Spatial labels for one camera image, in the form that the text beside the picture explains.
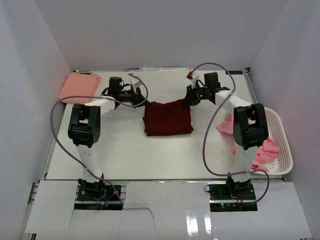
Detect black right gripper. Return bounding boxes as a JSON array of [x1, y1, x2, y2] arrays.
[[182, 83, 210, 107]]

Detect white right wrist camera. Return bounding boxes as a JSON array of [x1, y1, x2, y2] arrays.
[[186, 71, 199, 89]]

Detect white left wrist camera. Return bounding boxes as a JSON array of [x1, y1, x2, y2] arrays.
[[130, 77, 142, 92]]

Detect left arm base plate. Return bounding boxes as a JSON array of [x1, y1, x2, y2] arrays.
[[76, 178, 122, 202]]

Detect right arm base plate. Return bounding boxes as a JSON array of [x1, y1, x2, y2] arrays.
[[204, 184, 256, 202]]

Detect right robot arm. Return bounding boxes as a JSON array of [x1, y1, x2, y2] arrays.
[[184, 72, 269, 200]]

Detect dark red t shirt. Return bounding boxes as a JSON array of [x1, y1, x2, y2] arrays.
[[142, 99, 194, 137]]

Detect papers behind table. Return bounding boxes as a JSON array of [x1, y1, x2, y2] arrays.
[[139, 67, 189, 72]]

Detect pink t shirt in basket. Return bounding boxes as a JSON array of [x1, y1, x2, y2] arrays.
[[215, 113, 280, 173]]

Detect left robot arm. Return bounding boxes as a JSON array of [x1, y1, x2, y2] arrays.
[[67, 73, 149, 200]]

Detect white perforated plastic basket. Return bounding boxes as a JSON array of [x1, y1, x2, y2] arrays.
[[252, 107, 293, 176]]

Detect folded salmon t shirt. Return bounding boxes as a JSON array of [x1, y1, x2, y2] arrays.
[[57, 72, 102, 100]]

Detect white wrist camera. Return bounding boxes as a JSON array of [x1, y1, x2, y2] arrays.
[[130, 77, 142, 92], [186, 71, 199, 89]]

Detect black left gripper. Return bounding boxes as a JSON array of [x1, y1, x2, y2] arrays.
[[118, 85, 150, 109]]

